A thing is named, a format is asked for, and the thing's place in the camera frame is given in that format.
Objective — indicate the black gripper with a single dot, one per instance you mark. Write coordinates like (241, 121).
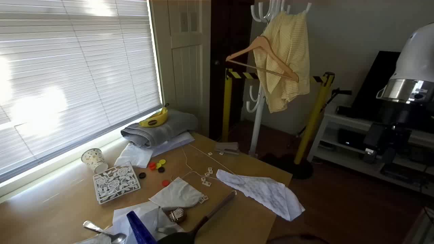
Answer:
(401, 117)

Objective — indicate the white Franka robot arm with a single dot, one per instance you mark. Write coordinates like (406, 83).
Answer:
(416, 54)

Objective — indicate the black television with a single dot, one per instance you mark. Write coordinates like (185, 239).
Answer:
(375, 85)

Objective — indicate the black media box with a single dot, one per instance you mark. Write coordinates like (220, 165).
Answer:
(349, 137)

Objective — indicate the white TV stand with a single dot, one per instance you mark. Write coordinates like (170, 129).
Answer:
(344, 156)

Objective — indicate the yellow stanchion with black base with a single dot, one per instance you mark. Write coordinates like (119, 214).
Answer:
(317, 113)

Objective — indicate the pale yellow garment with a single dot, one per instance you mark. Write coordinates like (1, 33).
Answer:
(287, 58)

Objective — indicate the white coat rack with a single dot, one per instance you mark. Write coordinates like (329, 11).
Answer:
(258, 103)

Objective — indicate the crumpled printed white cloth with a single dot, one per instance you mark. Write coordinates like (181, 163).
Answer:
(266, 191)

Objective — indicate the wooden clothes hanger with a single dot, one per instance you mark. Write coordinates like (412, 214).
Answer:
(262, 49)

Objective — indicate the black yellow striped belt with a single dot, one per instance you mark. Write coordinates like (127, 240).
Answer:
(242, 73)

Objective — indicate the small white game pieces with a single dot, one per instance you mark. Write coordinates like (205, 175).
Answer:
(208, 176)

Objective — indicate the small black frying pan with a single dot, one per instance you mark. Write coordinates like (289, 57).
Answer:
(215, 211)

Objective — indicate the white panel door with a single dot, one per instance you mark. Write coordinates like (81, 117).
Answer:
(184, 62)

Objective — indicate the yellow game token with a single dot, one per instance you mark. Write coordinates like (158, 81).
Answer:
(162, 163)

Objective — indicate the small brown white object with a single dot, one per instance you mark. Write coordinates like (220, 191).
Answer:
(178, 216)

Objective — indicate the red game token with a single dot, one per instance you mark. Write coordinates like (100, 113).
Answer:
(153, 165)
(166, 183)

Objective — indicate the black game token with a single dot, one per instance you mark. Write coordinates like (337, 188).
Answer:
(162, 169)
(142, 175)

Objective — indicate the folded grey towel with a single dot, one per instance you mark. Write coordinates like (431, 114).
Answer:
(157, 130)

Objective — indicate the yellow banana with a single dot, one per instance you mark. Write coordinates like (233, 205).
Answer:
(155, 119)

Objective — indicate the crumpled white plastic bag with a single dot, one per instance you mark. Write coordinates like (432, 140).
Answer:
(157, 218)

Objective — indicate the white paper sheets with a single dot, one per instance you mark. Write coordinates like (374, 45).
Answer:
(138, 155)

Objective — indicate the blue Connect Four grid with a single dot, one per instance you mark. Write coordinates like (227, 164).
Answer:
(139, 230)

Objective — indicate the black white patterned box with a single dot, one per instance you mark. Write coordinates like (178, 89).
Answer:
(116, 183)

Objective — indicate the patterned paper cup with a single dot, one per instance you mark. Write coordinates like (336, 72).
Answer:
(94, 159)

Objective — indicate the metal spoon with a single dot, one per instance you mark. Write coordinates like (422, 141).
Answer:
(102, 230)

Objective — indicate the white window blinds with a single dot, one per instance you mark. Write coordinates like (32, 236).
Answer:
(72, 76)

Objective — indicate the light wooden table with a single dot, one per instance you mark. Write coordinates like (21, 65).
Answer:
(55, 211)

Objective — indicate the yellow stanchion post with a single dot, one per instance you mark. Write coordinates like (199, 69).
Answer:
(227, 108)

